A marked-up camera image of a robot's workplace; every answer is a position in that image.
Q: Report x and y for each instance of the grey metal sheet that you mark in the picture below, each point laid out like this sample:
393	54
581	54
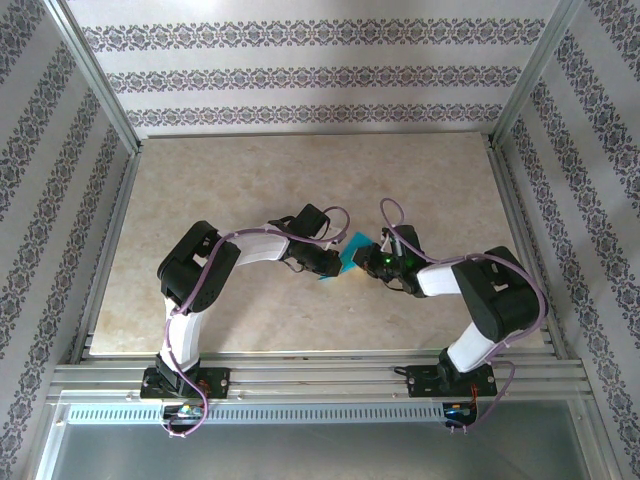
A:
320	455

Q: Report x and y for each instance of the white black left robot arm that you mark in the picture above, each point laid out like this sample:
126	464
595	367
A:
182	340

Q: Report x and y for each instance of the small electronics board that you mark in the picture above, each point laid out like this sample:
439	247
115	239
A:
457	411
185	411

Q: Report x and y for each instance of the aluminium frame post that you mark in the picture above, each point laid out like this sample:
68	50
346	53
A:
534	75
98	80

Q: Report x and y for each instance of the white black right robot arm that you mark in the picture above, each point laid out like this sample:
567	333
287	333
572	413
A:
472	350

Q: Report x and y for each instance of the aluminium rail under arm bases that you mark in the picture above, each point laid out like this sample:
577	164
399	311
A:
320	380

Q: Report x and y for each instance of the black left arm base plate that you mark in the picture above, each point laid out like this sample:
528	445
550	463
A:
220	382

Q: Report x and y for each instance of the blue paper sheet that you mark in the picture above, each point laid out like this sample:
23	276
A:
356	241

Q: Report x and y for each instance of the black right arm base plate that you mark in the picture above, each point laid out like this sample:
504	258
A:
417	380

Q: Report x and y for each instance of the thin aluminium rail at wall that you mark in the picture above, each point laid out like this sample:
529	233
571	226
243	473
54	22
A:
320	135

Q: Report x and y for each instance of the aluminium side rail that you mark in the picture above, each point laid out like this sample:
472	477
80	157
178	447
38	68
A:
514	200
107	250

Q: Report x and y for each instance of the aluminium lower frame bar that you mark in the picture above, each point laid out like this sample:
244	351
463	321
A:
50	445
600	445

